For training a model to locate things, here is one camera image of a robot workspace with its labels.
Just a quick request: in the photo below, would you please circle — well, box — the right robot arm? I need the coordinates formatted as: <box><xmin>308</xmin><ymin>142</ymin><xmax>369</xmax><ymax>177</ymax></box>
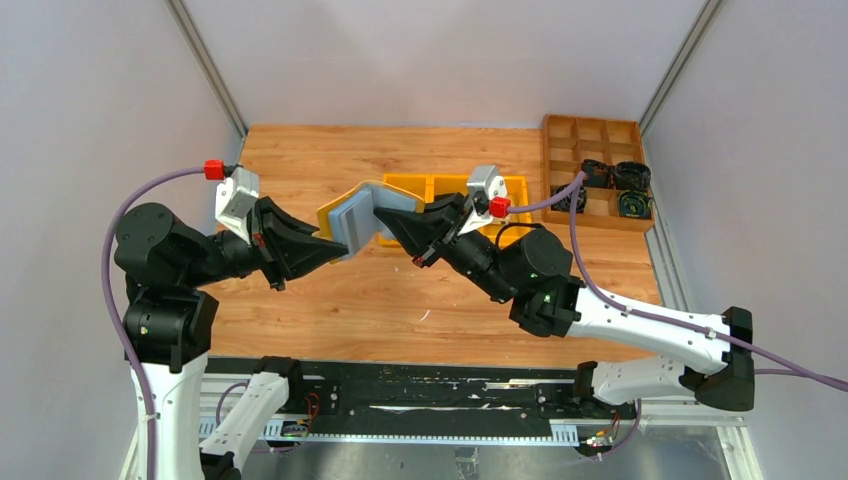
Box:
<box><xmin>374</xmin><ymin>194</ymin><xmax>755</xmax><ymax>412</ymax></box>

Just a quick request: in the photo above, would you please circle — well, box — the yellow three-compartment bin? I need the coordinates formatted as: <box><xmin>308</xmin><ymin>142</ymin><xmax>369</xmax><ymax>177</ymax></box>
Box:
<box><xmin>383</xmin><ymin>173</ymin><xmax>532</xmax><ymax>242</ymax></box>

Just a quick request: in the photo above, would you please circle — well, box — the black coiled strap upper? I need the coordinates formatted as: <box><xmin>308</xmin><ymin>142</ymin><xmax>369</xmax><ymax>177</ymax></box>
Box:
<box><xmin>581</xmin><ymin>159</ymin><xmax>611</xmax><ymax>190</ymax></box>

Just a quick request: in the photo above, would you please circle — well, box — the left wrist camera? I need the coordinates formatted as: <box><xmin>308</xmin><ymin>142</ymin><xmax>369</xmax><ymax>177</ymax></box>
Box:
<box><xmin>214</xmin><ymin>167</ymin><xmax>260</xmax><ymax>244</ymax></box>

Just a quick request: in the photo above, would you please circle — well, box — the black coiled strap left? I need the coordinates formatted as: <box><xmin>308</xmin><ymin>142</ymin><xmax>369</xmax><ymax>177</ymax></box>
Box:
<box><xmin>552</xmin><ymin>184</ymin><xmax>588</xmax><ymax>214</ymax></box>

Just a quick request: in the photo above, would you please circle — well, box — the aluminium frame rail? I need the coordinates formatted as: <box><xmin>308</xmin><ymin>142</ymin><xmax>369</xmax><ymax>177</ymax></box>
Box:
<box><xmin>119</xmin><ymin>370</ymin><xmax>763</xmax><ymax>480</ymax></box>

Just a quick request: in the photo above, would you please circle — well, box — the black green coiled strap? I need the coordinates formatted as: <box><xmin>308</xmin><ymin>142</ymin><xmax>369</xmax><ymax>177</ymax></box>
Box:
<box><xmin>618</xmin><ymin>190</ymin><xmax>654</xmax><ymax>220</ymax></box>

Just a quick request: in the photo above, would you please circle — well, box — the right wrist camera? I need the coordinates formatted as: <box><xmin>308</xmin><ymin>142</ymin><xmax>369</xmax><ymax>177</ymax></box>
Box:
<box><xmin>458</xmin><ymin>165</ymin><xmax>508</xmax><ymax>236</ymax></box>

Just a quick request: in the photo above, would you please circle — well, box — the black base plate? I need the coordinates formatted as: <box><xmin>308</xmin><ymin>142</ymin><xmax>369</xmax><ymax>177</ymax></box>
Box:
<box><xmin>205</xmin><ymin>357</ymin><xmax>710</xmax><ymax>439</ymax></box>

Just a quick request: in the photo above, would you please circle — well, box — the black coiled strap right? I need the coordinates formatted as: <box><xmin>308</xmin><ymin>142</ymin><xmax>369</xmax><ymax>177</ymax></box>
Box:
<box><xmin>610</xmin><ymin>161</ymin><xmax>653</xmax><ymax>192</ymax></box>

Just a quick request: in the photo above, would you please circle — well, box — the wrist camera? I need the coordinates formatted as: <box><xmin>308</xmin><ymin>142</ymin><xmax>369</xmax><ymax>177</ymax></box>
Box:
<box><xmin>458</xmin><ymin>165</ymin><xmax>508</xmax><ymax>236</ymax></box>
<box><xmin>214</xmin><ymin>167</ymin><xmax>260</xmax><ymax>244</ymax></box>

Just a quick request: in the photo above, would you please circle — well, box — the wooden compartment tray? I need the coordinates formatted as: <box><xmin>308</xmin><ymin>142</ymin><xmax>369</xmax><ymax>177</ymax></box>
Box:
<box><xmin>541</xmin><ymin>114</ymin><xmax>655</xmax><ymax>233</ymax></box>

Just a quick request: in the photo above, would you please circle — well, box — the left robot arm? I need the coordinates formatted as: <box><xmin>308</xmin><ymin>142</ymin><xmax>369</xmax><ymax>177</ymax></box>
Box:
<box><xmin>114</xmin><ymin>197</ymin><xmax>347</xmax><ymax>479</ymax></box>

